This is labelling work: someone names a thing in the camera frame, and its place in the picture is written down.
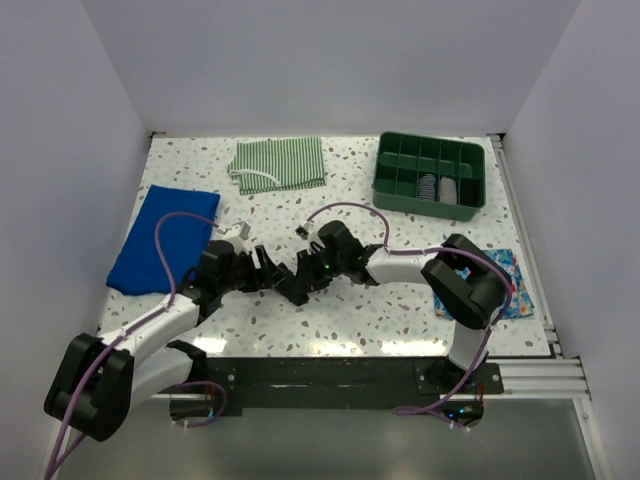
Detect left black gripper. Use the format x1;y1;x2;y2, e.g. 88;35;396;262
217;244;284;294

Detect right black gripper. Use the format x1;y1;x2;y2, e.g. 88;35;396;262
292;248;346;297

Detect black pinstriped underwear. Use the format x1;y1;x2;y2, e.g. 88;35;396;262
280;263;331;306

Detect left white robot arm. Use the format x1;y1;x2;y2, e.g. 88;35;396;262
44;240;295;441

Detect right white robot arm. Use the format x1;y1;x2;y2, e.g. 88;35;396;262
296;221;512;393

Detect green striped underwear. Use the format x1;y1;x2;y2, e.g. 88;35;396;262
227;137;326;195

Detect blue folded underwear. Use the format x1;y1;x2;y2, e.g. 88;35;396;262
106;185;220;296

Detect rolled blue striped underwear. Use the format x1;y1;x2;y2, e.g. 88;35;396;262
416;173;438;201

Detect rolled grey striped underwear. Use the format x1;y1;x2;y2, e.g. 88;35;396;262
438;177;458;205

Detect blue floral underwear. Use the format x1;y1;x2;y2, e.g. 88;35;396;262
433;248;536;321

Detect green divided storage bin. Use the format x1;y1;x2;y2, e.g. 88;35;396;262
373;131;487;222

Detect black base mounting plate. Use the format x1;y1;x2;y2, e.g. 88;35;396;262
149;355;506;426

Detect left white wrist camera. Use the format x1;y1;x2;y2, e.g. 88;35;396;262
222;221;251;254

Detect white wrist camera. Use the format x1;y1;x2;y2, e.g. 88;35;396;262
222;221;251;254
295;224;312;240

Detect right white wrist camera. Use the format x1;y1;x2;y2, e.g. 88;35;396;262
295;224;312;240

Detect aluminium frame rail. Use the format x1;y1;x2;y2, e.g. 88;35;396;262
489;134;591;401

